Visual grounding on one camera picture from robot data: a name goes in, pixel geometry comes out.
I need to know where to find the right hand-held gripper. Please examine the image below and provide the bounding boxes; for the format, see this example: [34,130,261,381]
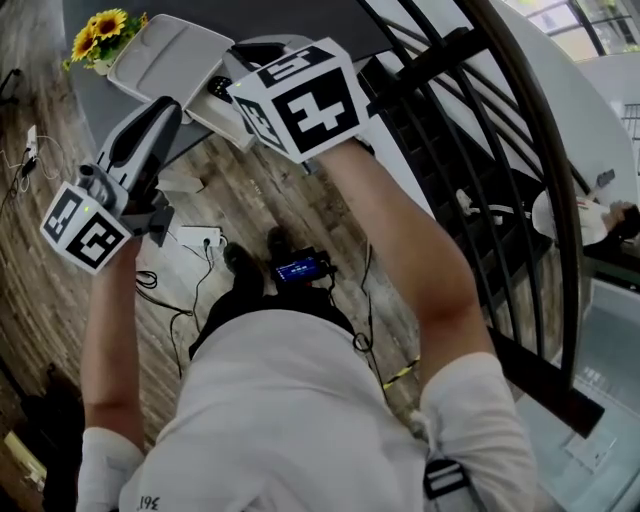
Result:
[222,33,372,165]

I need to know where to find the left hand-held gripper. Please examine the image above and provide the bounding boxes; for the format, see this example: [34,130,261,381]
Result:
[39,97,184,276]

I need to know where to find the white drawer box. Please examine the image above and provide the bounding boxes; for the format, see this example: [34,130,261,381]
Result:
[106,13,261,154]

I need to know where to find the person's left forearm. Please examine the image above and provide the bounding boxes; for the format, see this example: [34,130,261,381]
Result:
[79,234,147,437]

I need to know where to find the person's right forearm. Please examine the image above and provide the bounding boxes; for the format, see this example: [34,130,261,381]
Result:
[314,137,497,392]

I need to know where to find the dark grey table white legs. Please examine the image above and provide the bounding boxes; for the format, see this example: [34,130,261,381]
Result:
[62,0,396,169]

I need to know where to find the sunflowers in white pot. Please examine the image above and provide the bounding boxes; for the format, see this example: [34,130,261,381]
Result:
[62,8,150,76]

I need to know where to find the person's black left shoe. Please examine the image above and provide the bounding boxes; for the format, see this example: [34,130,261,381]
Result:
[223,242,265,282]

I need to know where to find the person's black shoe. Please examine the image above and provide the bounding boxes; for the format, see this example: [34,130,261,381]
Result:
[223,242,265,282]
[266,226,297,262]

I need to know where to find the person's black right shoe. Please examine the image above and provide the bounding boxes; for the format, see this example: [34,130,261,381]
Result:
[266,226,297,262]

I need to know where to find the black metal railing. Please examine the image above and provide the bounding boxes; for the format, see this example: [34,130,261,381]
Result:
[357,0,606,439]

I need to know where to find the black device with blue screen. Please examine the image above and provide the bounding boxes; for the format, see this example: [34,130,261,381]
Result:
[271,245,337,286]

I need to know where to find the dark staircase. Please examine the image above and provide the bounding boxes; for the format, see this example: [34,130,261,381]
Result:
[379,84,551,351]

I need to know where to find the person's black trousers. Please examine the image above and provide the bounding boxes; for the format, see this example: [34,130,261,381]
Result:
[188,278,357,362]

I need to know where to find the black bag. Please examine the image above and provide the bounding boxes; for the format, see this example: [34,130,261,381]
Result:
[19,364,87,501]

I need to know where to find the person's white shirt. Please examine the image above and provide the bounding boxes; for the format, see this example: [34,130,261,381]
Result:
[74,307,540,512]

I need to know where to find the large glass window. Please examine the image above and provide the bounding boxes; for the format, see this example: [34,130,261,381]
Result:
[519,0,640,57]

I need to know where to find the thin white cable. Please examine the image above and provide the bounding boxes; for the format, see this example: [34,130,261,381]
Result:
[0,134,64,194]

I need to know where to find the thin black cable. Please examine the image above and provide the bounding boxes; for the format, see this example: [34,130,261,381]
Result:
[0,164,31,217]

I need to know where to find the yellow black striped cable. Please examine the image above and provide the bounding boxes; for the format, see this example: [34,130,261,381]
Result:
[382,354,422,392]

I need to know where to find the black strap buckle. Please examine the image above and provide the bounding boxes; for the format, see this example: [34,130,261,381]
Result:
[423,459,472,501]

